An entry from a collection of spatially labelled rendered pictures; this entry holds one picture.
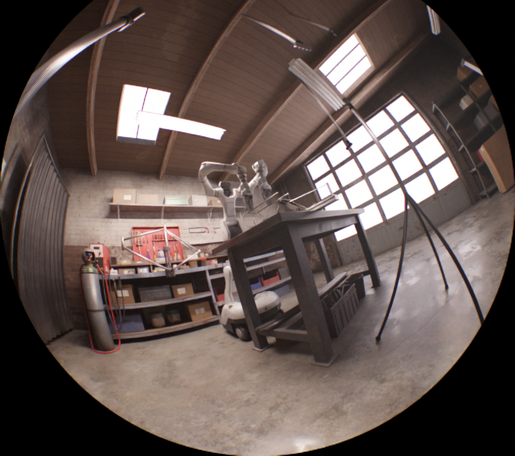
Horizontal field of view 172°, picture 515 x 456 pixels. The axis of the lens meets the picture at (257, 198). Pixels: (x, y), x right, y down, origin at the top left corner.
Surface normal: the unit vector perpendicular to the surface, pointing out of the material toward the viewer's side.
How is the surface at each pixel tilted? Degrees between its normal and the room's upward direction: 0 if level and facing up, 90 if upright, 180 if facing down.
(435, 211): 90
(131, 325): 90
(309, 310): 90
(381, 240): 90
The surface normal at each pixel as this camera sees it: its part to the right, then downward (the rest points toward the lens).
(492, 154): -0.79, -0.18
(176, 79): 0.33, 0.84
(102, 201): 0.59, -0.44
